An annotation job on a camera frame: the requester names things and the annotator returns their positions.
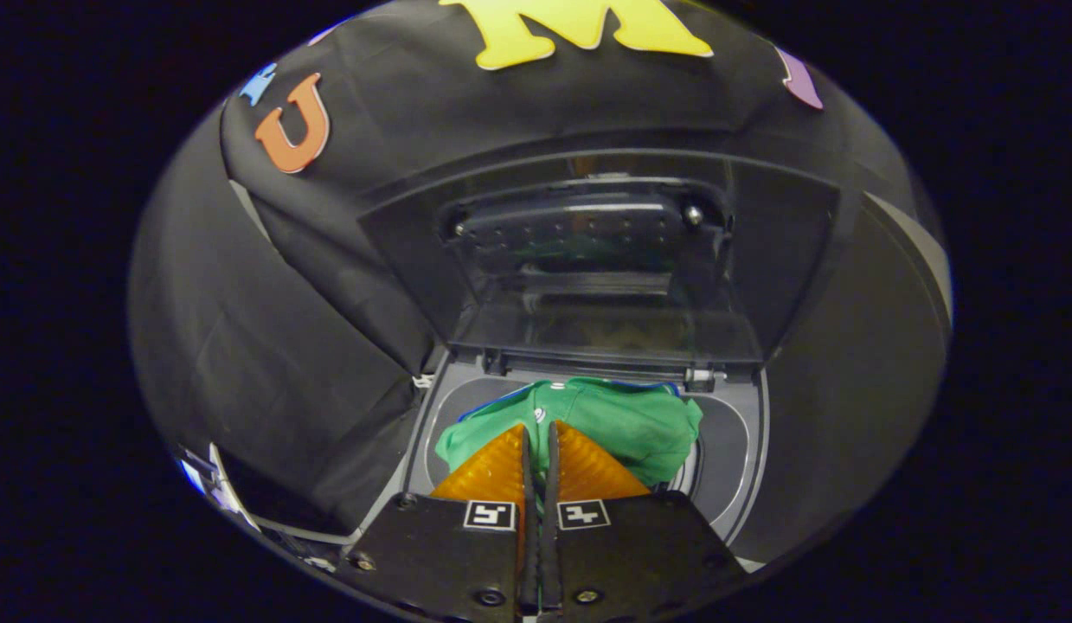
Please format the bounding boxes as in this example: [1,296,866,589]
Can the green polo shirt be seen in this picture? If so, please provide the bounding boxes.
[434,376,703,511]

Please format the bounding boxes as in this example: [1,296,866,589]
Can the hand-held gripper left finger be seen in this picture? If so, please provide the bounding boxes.
[341,423,537,620]

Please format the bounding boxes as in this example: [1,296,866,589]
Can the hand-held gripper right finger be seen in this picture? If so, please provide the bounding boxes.
[540,421,749,620]

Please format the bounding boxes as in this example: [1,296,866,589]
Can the transparent washing machine lid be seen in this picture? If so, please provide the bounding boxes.
[356,149,844,373]

